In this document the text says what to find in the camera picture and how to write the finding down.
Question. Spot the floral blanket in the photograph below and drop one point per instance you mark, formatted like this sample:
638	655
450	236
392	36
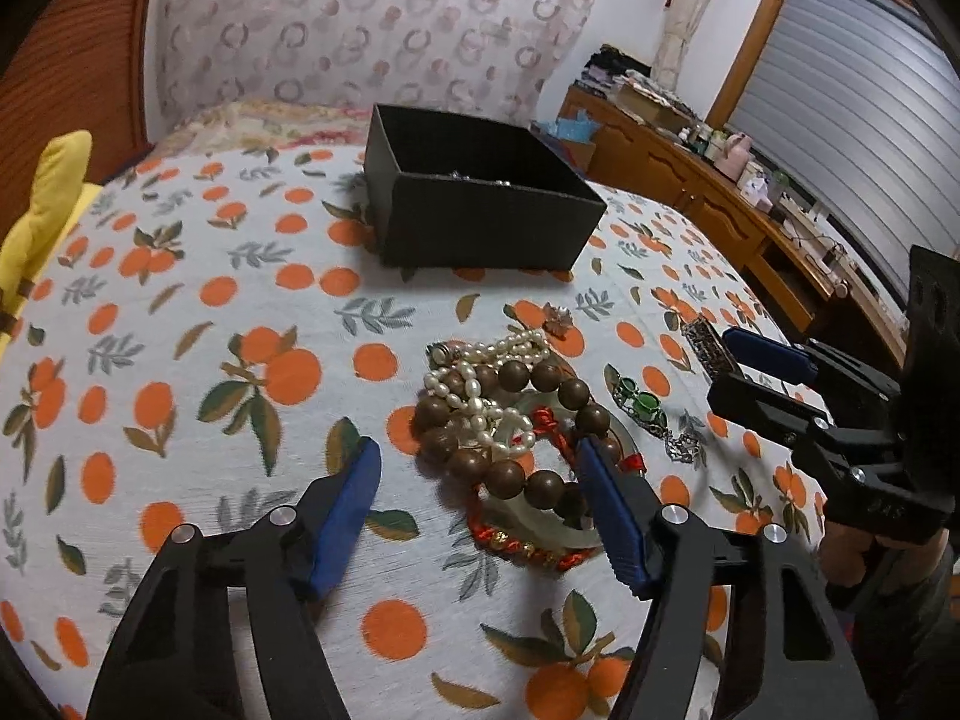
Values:
262	124

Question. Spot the orange-brown wooden headboard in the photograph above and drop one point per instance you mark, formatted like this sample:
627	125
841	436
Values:
82	75

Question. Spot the pale green jade bangle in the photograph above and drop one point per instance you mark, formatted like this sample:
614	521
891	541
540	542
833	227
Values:
525	399

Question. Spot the pale patterned curtain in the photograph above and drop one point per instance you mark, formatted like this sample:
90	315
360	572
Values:
679	45

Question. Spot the blue paper item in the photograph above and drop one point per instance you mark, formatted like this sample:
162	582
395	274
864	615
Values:
570	127

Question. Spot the grey window blind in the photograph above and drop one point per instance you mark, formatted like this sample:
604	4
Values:
862	90

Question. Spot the yellow plush toy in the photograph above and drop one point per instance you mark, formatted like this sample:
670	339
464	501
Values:
52	195

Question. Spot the wooden dresser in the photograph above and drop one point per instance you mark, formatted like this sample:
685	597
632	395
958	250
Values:
675	172

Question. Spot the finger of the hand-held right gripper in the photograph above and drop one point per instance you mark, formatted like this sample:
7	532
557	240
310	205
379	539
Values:
769	356
757	401

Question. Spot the small brown brooch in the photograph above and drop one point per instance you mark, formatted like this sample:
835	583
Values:
559	317

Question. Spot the person's right hand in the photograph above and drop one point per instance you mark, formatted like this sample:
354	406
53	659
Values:
851	559

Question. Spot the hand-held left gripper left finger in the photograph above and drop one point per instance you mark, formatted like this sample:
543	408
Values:
346	517

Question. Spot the dark ornate hair clip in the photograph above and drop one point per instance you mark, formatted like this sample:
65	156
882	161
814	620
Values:
705	345

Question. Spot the white bottles cluster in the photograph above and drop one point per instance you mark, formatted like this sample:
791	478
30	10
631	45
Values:
761	184

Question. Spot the black cardboard box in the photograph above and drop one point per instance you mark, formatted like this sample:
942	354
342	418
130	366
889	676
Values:
480	225

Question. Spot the orange fruit print bedsheet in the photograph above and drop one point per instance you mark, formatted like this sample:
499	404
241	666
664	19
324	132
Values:
225	465

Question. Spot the person's right forearm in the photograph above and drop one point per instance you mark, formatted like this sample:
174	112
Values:
911	615

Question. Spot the pink teapot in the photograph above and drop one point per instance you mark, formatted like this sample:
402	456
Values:
733	156

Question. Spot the pile of clothes and boxes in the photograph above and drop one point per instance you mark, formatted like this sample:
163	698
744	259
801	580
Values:
637	94

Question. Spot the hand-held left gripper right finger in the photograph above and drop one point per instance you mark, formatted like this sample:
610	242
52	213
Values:
615	517

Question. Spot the wooden window frame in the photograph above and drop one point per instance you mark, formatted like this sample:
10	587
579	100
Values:
757	37

